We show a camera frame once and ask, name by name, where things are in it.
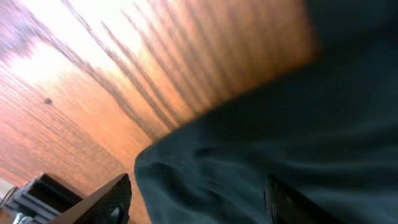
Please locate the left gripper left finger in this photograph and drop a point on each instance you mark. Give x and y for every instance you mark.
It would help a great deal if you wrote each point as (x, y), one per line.
(108, 205)

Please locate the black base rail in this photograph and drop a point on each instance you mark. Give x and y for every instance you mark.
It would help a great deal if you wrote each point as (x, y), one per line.
(43, 199)

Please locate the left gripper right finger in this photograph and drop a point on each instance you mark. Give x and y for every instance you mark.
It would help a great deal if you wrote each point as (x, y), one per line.
(285, 205)

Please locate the black t-shirt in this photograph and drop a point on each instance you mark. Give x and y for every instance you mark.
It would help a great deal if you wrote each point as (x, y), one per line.
(328, 129)

